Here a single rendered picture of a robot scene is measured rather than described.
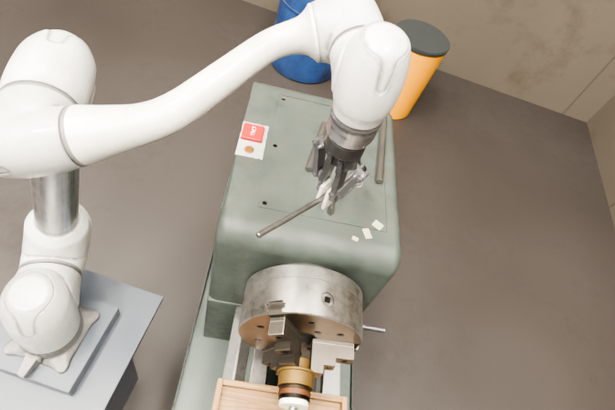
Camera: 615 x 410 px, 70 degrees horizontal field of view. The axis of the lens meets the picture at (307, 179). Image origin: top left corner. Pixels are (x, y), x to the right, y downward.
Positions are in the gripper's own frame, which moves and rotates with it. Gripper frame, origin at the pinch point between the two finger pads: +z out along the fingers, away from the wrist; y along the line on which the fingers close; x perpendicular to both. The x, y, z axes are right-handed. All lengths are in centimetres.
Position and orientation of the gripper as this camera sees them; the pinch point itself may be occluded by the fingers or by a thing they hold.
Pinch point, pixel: (326, 194)
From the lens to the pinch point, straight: 94.9
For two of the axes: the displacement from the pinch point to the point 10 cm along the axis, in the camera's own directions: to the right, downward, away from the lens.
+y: 7.1, 6.4, -3.0
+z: -1.7, 5.7, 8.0
